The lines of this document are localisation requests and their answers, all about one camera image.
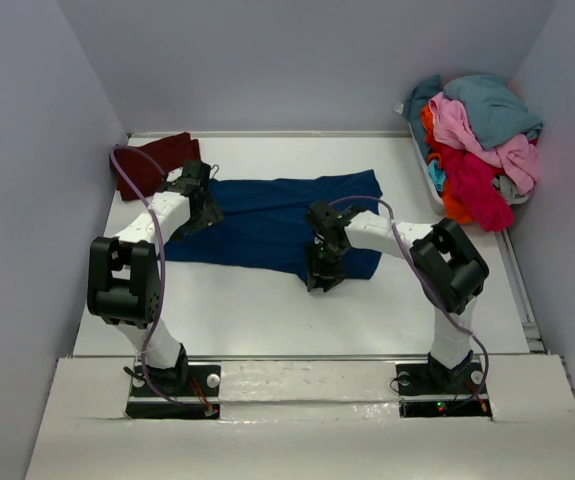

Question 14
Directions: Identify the folded dark red shirt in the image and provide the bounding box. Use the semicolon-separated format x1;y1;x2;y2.
114;132;201;197

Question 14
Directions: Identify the light pink t shirt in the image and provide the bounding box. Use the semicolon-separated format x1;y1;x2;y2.
428;92;539;196

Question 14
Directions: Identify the navy blue t shirt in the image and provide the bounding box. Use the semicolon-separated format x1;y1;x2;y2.
165;170;382;281

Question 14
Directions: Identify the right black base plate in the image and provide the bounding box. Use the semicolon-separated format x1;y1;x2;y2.
389;362;493;419

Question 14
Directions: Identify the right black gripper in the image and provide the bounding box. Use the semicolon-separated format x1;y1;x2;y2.
304;239;348;291

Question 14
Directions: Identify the magenta t shirt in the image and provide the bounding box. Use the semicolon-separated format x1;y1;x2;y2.
439;144;514;232

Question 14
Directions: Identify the orange t shirt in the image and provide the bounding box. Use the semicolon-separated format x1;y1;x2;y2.
420;105;474;224

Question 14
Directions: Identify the grey blue t shirt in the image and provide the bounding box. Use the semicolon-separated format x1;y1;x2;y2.
397;74;543;150

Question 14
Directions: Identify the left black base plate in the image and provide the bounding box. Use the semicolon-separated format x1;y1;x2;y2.
123;363;221;420

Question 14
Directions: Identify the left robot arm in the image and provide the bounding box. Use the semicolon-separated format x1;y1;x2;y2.
87;160;223;395

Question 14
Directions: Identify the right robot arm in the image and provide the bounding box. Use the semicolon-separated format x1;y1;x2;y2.
304;200;489;392

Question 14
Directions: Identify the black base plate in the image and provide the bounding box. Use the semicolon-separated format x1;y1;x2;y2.
123;363;221;420
389;362;493;419

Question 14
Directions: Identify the light blue t shirt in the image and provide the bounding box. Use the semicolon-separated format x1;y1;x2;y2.
427;152;446;196

